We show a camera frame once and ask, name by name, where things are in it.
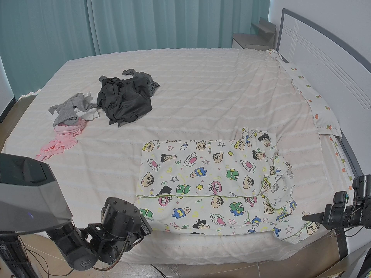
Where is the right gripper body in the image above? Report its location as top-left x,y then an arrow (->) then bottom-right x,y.
324,204 -> 352,229

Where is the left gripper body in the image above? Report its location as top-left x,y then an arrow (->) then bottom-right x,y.
139,214 -> 153,239

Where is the white printed pyjama top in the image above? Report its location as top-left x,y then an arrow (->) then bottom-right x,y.
136,128 -> 322,244

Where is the white printed pillow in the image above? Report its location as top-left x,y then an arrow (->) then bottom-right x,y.
266,49 -> 342,140

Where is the pink garment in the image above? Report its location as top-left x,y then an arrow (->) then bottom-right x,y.
35,119 -> 87,161

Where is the white garment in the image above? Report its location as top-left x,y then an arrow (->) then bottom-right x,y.
74,92 -> 100,121

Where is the black garment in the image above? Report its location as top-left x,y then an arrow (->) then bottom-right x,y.
96,68 -> 161,127

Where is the grey garment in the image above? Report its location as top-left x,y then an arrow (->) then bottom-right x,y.
49,93 -> 97,127

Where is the bed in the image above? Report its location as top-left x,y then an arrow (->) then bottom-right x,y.
0,8 -> 371,269

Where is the grey bedside table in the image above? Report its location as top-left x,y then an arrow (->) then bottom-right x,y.
232,18 -> 277,51

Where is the blue-green curtain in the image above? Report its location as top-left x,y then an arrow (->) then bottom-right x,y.
85,0 -> 273,54
0,0 -> 97,98

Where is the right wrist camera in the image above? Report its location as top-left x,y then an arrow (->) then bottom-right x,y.
333,191 -> 348,205

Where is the black cable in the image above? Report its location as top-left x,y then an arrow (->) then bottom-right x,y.
151,264 -> 166,278

